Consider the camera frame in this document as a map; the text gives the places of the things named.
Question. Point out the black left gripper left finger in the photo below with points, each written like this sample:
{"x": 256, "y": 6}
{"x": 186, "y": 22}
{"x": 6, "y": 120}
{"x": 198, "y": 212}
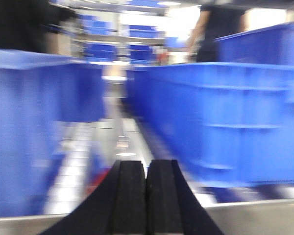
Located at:
{"x": 116, "y": 207}

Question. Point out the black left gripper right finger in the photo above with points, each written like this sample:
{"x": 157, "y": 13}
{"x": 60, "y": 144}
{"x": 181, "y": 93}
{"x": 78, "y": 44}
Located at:
{"x": 172, "y": 208}

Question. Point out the light blue plastic bin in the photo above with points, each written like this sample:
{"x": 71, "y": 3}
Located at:
{"x": 230, "y": 124}

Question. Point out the background shelving with bins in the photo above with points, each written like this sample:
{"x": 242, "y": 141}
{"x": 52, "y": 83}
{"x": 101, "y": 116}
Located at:
{"x": 139, "y": 32}

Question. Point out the metal roller track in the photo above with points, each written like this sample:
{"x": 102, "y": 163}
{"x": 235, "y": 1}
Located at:
{"x": 86, "y": 153}

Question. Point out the left blue bin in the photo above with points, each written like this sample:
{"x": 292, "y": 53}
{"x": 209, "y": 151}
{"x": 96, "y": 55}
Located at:
{"x": 39, "y": 94}

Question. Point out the person in dark clothes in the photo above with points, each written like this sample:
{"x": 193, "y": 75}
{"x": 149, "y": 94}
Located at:
{"x": 214, "y": 22}

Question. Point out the far right blue bin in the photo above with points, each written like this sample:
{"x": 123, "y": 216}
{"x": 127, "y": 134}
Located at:
{"x": 269, "y": 45}

